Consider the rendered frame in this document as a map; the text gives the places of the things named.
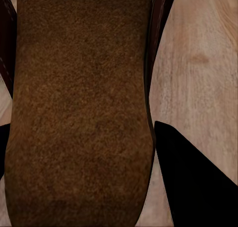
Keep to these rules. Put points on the sandal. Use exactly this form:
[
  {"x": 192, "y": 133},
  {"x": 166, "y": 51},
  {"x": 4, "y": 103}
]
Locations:
[{"x": 82, "y": 142}]

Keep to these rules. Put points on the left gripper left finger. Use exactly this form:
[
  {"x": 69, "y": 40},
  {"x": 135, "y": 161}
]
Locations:
[{"x": 4, "y": 135}]

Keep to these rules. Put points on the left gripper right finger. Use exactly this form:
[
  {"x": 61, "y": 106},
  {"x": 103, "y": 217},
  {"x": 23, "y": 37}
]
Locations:
[{"x": 199, "y": 194}]

